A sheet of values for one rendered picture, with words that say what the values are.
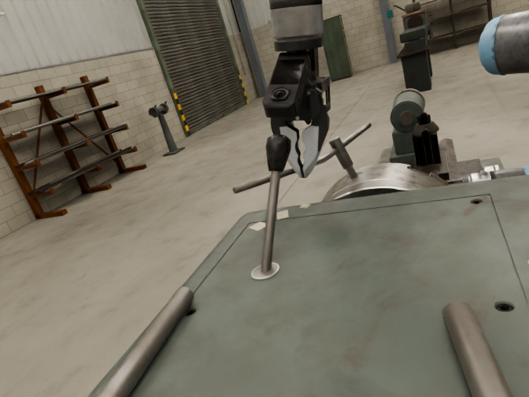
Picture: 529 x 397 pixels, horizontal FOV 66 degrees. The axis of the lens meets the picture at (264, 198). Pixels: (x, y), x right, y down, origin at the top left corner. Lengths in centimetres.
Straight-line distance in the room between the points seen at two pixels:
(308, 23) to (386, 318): 40
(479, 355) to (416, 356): 5
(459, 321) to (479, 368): 5
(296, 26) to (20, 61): 830
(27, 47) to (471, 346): 887
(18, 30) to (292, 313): 875
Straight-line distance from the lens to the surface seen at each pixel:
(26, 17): 924
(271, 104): 55
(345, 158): 78
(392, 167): 81
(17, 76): 856
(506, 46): 95
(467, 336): 33
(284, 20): 61
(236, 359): 40
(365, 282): 44
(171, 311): 47
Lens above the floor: 150
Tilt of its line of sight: 19 degrees down
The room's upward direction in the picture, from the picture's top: 17 degrees counter-clockwise
